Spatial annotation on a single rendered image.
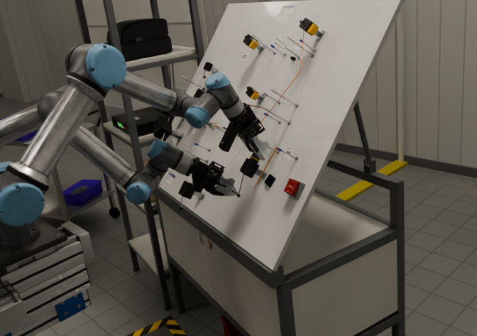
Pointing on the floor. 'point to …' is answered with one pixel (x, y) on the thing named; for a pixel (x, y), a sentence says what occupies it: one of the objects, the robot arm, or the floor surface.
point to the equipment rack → (155, 238)
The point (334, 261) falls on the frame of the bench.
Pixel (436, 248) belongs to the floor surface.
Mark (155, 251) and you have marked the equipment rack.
